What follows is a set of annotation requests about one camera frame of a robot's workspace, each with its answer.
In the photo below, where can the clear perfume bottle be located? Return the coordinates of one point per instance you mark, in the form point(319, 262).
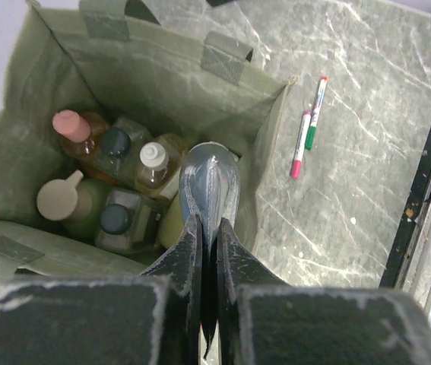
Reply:
point(119, 149)

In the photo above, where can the clear square bottle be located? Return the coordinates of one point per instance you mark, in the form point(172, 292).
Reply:
point(129, 222)

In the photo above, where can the orange bottle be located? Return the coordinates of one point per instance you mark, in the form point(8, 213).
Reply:
point(80, 135)

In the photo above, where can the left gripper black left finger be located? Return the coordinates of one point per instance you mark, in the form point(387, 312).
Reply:
point(150, 318)

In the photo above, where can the yellow-green pump bottle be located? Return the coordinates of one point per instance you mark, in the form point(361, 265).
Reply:
point(171, 225)

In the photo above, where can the green lotion bottle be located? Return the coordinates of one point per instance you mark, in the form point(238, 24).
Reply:
point(76, 202)

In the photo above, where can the green marker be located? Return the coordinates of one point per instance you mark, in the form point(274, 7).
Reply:
point(319, 98)

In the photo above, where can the amber liquid bottle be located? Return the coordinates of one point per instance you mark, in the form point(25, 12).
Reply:
point(157, 175)

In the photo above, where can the red and white marker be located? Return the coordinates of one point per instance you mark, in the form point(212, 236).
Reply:
point(300, 145)

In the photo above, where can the grey metallic tube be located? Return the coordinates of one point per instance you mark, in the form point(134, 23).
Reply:
point(209, 187)

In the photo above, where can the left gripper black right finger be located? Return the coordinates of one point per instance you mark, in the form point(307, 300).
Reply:
point(264, 320)

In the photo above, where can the olive green canvas bag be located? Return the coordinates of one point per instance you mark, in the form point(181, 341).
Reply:
point(113, 58)

